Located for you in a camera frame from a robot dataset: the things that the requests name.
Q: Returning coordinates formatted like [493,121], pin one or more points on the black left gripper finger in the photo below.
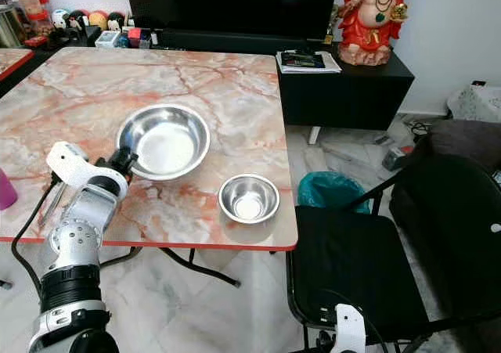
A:
[130,154]
[134,166]

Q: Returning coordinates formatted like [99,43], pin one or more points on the large steel bowl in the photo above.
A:
[166,140]

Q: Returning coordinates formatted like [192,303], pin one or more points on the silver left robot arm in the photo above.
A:
[74,267]

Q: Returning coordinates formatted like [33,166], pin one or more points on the black folding chair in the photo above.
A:
[352,259]

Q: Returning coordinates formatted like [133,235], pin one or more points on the purple plastic cup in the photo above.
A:
[6,190]

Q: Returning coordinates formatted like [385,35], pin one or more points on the small white box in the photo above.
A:
[108,39]

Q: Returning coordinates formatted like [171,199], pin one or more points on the small steel bowl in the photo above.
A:
[249,199]

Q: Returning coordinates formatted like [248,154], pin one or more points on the black folding table legs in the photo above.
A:
[203,268]

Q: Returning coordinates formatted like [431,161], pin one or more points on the bin with teal bag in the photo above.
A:
[330,191]

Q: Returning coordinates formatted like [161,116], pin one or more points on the steel canister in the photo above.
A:
[11,27]

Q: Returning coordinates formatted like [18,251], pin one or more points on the black flat television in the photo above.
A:
[231,7]

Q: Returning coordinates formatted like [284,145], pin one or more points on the jar with red lid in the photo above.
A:
[33,1]

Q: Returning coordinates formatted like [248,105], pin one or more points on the small grey box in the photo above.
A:
[394,158]

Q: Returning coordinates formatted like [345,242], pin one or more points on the stack of booklets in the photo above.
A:
[308,60]

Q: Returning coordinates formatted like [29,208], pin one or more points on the black low cabinet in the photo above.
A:
[348,87]

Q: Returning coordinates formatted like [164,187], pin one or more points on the dark brown sofa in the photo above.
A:
[466,138]

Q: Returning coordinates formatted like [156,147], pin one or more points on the red laughing buddha statue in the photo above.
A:
[374,20]

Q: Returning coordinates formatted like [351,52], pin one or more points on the white lace cover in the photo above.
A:
[475,102]

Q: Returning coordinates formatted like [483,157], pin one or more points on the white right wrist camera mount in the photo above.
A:
[349,328]

